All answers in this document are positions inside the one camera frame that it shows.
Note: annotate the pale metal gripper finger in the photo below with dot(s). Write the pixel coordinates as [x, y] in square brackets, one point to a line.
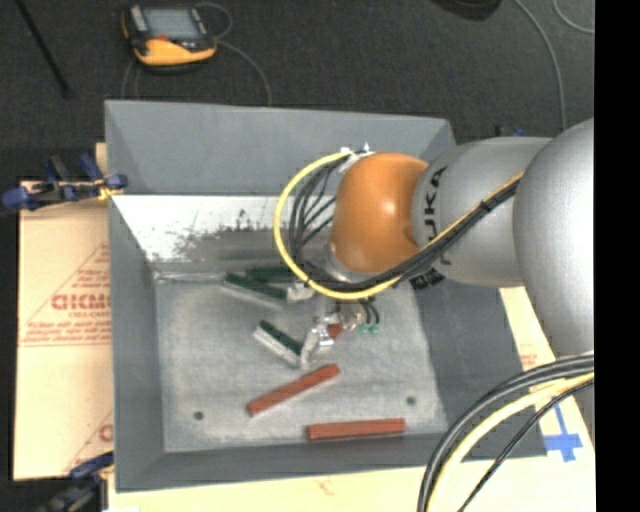
[309, 353]
[324, 334]

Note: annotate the red-brown flat block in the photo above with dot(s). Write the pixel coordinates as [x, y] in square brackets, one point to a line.
[355, 429]
[292, 390]
[335, 331]

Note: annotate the grey metal bin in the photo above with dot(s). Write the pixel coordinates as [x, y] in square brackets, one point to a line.
[210, 360]

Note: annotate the brown cardboard board, red print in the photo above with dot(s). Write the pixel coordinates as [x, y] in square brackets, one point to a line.
[60, 350]

